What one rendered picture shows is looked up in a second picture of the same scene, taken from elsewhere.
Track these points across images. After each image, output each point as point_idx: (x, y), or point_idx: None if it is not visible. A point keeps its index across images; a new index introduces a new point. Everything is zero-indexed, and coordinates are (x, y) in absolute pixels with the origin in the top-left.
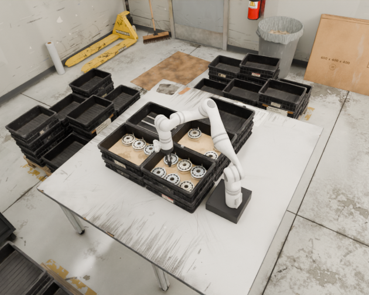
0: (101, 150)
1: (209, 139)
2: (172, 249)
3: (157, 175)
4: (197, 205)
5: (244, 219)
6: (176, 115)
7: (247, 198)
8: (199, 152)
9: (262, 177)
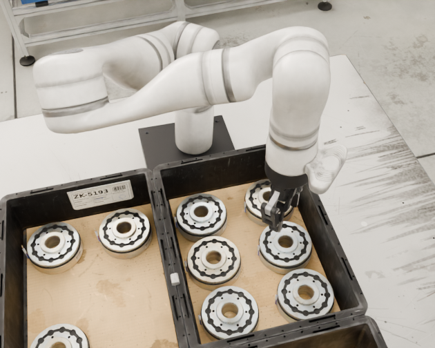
0: None
1: (45, 302)
2: (379, 176)
3: (333, 243)
4: None
5: None
6: (235, 50)
7: (163, 125)
8: (124, 283)
9: (65, 169)
